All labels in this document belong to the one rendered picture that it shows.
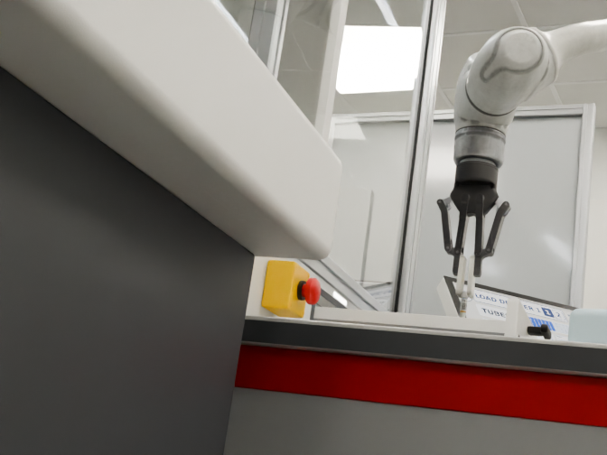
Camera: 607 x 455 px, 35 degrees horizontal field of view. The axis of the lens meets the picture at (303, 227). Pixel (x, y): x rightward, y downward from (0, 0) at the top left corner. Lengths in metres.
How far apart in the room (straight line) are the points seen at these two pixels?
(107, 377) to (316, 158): 0.29
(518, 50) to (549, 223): 1.93
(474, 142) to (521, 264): 1.76
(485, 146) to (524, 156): 1.86
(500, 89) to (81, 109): 1.07
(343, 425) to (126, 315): 0.34
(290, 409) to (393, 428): 0.11
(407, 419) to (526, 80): 0.77
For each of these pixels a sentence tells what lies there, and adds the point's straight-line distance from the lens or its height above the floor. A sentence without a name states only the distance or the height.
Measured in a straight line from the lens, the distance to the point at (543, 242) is 3.46.
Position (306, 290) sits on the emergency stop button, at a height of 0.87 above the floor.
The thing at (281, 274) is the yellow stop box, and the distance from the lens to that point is 1.41.
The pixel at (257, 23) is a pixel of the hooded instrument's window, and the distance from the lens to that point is 0.77.
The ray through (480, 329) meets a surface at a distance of 1.56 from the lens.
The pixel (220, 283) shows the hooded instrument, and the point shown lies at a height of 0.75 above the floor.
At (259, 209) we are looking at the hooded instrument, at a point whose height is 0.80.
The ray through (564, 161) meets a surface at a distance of 3.54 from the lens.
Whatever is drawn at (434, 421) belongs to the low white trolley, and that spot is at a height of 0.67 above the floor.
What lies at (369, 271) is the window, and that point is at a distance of 2.00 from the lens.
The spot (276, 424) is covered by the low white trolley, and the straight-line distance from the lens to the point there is 1.00.
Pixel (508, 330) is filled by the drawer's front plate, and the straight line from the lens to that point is 1.54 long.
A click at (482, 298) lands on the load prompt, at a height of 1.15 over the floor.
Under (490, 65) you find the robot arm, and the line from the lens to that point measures 1.60.
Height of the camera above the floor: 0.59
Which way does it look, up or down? 15 degrees up
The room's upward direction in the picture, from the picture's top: 8 degrees clockwise
